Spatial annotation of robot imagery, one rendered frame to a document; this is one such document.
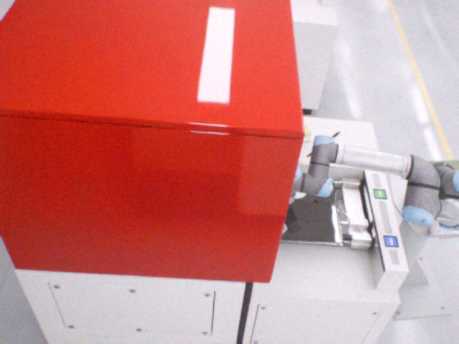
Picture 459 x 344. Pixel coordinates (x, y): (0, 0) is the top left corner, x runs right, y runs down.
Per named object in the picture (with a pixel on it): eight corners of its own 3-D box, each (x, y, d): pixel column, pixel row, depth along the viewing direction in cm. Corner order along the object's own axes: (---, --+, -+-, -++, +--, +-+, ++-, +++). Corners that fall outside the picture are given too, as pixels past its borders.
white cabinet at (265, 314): (230, 380, 251) (243, 297, 191) (235, 231, 316) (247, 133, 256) (352, 384, 257) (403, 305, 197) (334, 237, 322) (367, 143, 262)
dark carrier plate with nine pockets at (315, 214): (256, 237, 201) (256, 237, 201) (256, 178, 224) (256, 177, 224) (339, 243, 204) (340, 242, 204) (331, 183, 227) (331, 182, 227)
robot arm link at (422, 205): (476, 200, 216) (434, 184, 174) (470, 233, 216) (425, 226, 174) (448, 196, 224) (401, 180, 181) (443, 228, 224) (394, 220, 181)
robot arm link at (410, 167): (450, 157, 176) (315, 132, 174) (444, 187, 176) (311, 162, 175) (438, 159, 188) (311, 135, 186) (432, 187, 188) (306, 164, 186)
